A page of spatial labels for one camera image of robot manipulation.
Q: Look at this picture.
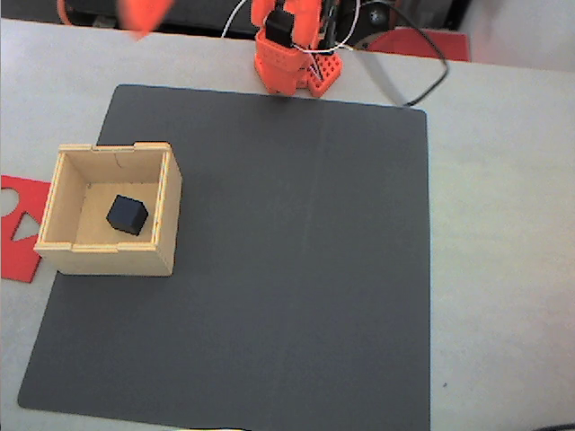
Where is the blue cube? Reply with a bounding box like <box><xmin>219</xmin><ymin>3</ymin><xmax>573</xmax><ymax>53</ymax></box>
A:
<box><xmin>105</xmin><ymin>193</ymin><xmax>150</xmax><ymax>237</ymax></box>

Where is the open wooden box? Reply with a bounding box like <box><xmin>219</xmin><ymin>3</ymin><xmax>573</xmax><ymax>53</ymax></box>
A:
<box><xmin>34</xmin><ymin>141</ymin><xmax>183</xmax><ymax>278</ymax></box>

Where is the plain red sheet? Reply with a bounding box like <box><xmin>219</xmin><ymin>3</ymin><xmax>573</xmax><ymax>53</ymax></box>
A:
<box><xmin>366</xmin><ymin>26</ymin><xmax>471</xmax><ymax>63</ymax></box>

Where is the red stencil sheet with cutouts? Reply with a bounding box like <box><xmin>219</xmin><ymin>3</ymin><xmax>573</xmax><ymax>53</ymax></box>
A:
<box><xmin>0</xmin><ymin>174</ymin><xmax>53</xmax><ymax>285</ymax></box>

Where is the dark grey mat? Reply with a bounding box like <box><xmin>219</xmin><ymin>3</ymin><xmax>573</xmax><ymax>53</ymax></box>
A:
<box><xmin>17</xmin><ymin>84</ymin><xmax>432</xmax><ymax>431</ymax></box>

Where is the white cable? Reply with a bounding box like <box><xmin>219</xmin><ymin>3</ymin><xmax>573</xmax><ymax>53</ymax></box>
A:
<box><xmin>291</xmin><ymin>0</ymin><xmax>361</xmax><ymax>55</ymax></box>
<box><xmin>221</xmin><ymin>0</ymin><xmax>251</xmax><ymax>40</ymax></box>

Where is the black cable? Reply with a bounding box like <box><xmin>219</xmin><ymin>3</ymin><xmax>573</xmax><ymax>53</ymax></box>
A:
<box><xmin>354</xmin><ymin>0</ymin><xmax>450</xmax><ymax>109</ymax></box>

